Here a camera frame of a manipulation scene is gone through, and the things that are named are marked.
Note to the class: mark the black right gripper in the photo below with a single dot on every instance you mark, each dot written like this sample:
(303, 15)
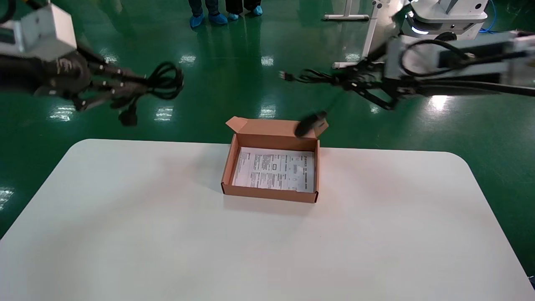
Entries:
(401, 88)

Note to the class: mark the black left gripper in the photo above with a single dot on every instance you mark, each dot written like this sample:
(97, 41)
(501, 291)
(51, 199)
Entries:
(62, 77)

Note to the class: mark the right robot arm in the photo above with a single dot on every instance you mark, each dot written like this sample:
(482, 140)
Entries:
(472, 88)

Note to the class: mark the brown cardboard box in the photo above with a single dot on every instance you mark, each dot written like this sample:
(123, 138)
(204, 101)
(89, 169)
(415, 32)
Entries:
(271, 133)

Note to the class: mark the white wheeled mobile robot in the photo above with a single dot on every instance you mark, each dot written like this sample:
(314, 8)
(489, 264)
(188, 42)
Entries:
(447, 14)

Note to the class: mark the person in yellow coat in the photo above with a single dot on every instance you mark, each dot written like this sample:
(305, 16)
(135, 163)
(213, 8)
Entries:
(197, 20)

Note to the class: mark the printed white paper sheet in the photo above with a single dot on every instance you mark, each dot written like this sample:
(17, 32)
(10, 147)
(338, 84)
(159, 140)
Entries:
(271, 169)

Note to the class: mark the person in black trousers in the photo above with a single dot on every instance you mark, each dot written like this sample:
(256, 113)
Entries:
(257, 10)

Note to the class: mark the white desk leg frame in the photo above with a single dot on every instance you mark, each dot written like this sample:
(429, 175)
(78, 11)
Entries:
(368, 39)
(347, 17)

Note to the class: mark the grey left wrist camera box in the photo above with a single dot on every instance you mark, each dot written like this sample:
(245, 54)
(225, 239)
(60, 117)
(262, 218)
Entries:
(46, 31)

